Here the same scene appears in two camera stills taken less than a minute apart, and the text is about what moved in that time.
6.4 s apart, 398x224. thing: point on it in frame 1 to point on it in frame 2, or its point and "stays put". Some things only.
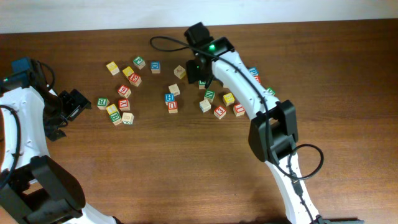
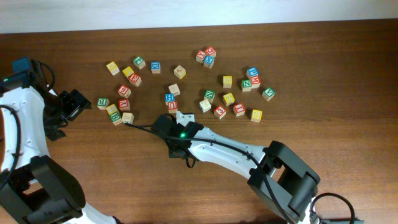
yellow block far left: x=113 y=68 stays put
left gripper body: x=72 y=104 stays put
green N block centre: x=209 y=95 stays put
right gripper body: x=199 y=73 to x=173 y=149
